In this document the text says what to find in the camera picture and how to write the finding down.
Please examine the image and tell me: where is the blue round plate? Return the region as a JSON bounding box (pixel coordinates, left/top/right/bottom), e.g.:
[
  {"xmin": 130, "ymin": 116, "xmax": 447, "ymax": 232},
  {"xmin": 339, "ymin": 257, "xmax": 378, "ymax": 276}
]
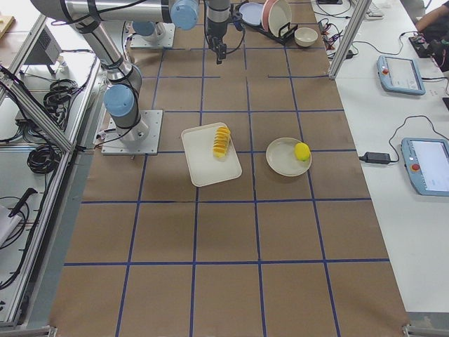
[{"xmin": 239, "ymin": 2, "xmax": 263, "ymax": 26}]

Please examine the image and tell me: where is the orange sliced bread loaf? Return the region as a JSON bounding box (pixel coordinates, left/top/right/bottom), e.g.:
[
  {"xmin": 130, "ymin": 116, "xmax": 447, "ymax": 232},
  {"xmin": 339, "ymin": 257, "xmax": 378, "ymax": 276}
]
[{"xmin": 213, "ymin": 126, "xmax": 231, "ymax": 158}]

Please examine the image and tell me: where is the pink plate in rack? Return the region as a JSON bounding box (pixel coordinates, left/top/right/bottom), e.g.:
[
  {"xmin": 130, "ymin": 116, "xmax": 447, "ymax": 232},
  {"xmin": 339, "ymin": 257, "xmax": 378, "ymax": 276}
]
[{"xmin": 261, "ymin": 0, "xmax": 278, "ymax": 32}]

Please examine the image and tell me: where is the cream plate in rack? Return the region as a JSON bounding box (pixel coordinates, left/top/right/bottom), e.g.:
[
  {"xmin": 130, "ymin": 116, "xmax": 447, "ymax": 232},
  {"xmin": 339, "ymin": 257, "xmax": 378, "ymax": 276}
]
[{"xmin": 269, "ymin": 0, "xmax": 293, "ymax": 37}]

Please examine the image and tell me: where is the cream round plate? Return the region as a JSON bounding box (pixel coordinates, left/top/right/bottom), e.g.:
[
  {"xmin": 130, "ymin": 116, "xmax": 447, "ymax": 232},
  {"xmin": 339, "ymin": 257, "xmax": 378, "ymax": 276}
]
[{"xmin": 266, "ymin": 138, "xmax": 312, "ymax": 177}]

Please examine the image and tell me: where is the black dish rack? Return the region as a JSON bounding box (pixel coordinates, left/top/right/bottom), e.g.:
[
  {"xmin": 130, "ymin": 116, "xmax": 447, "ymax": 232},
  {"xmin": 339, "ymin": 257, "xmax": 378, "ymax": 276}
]
[{"xmin": 236, "ymin": 0, "xmax": 297, "ymax": 45}]

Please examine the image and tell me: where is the cream bowl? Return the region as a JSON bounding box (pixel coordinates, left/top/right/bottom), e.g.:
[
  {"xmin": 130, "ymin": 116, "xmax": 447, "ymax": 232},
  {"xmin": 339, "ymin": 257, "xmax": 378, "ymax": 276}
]
[{"xmin": 294, "ymin": 27, "xmax": 319, "ymax": 48}]

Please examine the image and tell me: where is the cream rectangular tray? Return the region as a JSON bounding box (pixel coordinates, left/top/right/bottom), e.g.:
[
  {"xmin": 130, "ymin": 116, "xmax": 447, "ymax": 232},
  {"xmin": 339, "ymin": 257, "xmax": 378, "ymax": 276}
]
[{"xmin": 181, "ymin": 122, "xmax": 242, "ymax": 187}]

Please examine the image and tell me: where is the yellow lemon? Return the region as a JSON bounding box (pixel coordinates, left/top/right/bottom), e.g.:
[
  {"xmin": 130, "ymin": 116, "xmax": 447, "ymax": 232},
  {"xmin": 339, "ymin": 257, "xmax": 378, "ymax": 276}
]
[{"xmin": 294, "ymin": 142, "xmax": 311, "ymax": 161}]

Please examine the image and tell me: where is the black power adapter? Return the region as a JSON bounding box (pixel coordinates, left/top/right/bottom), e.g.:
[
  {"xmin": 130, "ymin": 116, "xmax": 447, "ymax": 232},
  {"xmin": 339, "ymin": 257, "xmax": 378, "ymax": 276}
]
[{"xmin": 359, "ymin": 152, "xmax": 391, "ymax": 165}]

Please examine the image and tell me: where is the far blue teach pendant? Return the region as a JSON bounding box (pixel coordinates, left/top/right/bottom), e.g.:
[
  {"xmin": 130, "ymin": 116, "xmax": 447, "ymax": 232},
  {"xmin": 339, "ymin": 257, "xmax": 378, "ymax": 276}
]
[{"xmin": 377, "ymin": 55, "xmax": 426, "ymax": 95}]

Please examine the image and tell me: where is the blue teach pendant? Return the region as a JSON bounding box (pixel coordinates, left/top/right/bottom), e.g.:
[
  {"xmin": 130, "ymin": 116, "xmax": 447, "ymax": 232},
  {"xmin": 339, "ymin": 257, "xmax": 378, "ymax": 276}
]
[
  {"xmin": 377, "ymin": 55, "xmax": 426, "ymax": 95},
  {"xmin": 401, "ymin": 138, "xmax": 448, "ymax": 197}
]

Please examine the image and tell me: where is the near blue teach pendant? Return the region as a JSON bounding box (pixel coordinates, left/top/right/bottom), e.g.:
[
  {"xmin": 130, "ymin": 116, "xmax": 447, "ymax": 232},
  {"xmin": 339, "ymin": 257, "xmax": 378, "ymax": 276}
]
[{"xmin": 401, "ymin": 138, "xmax": 448, "ymax": 197}]

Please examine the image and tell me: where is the aluminium frame post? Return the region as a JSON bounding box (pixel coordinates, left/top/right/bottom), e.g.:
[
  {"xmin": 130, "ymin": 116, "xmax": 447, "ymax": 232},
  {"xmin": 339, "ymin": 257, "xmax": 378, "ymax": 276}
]
[{"xmin": 328, "ymin": 0, "xmax": 371, "ymax": 80}]

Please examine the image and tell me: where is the coiled black cable bundle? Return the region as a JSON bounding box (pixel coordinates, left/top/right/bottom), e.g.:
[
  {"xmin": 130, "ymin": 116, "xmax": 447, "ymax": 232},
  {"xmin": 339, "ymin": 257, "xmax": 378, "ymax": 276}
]
[{"xmin": 27, "ymin": 145, "xmax": 58, "ymax": 174}]

